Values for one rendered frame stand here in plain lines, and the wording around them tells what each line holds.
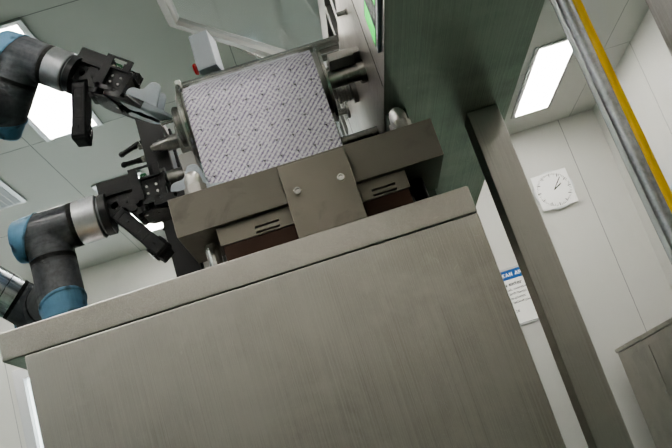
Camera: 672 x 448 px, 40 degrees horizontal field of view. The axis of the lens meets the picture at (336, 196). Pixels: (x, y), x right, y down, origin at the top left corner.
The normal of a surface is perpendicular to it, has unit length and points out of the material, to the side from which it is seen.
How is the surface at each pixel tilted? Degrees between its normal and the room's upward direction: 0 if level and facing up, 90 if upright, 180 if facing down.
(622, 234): 90
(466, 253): 90
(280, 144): 90
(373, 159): 90
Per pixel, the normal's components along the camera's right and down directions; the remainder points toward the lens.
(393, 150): -0.05, -0.29
